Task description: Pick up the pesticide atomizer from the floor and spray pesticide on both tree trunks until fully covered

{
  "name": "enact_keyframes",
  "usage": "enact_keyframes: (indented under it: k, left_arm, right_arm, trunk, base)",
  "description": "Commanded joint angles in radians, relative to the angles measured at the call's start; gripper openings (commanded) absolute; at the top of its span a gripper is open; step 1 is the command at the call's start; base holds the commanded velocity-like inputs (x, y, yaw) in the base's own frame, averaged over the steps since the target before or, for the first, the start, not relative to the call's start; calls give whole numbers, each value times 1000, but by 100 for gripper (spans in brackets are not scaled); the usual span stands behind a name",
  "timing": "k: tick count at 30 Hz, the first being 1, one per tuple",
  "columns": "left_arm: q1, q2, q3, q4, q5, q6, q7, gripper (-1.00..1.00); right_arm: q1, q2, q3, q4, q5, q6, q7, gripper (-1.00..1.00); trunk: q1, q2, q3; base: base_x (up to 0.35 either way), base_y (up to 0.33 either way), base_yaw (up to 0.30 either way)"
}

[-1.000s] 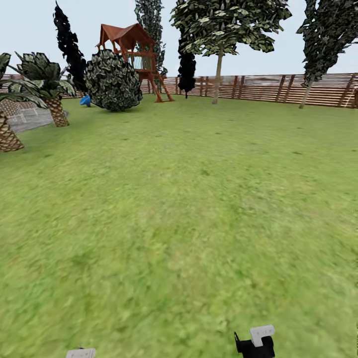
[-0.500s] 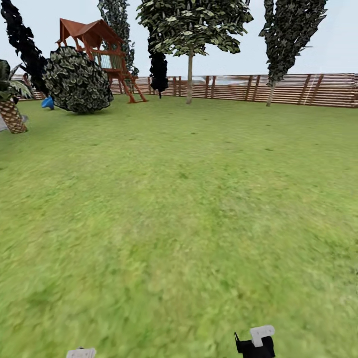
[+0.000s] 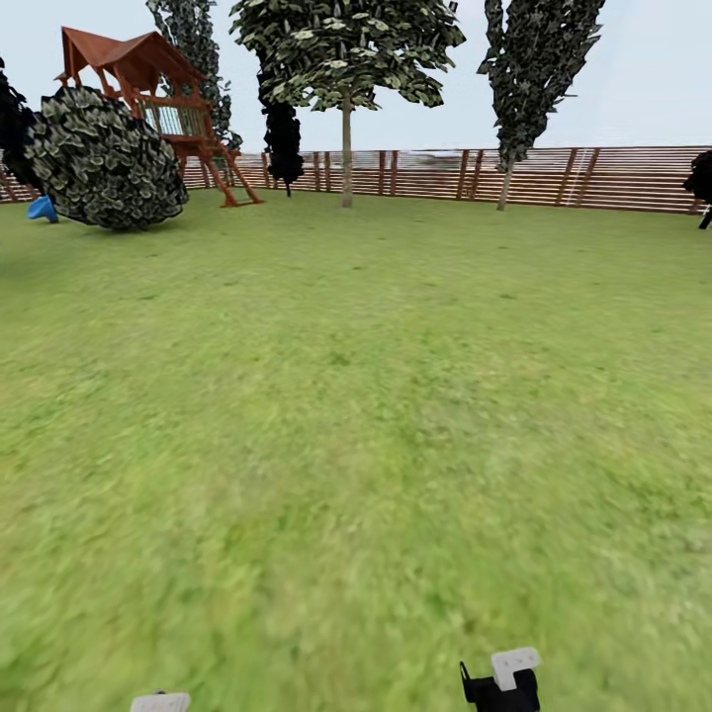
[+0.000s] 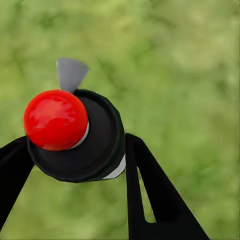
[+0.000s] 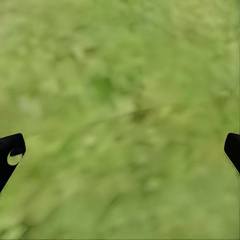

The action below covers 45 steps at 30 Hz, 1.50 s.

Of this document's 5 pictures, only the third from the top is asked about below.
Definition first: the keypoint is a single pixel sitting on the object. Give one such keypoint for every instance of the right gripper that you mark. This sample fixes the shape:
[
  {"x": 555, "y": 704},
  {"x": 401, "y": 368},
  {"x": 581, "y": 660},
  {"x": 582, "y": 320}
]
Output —
[{"x": 489, "y": 698}]

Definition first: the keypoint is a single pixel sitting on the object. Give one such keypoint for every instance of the bush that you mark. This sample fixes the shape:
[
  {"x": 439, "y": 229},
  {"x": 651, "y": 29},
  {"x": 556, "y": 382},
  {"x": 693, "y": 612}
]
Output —
[{"x": 99, "y": 164}]

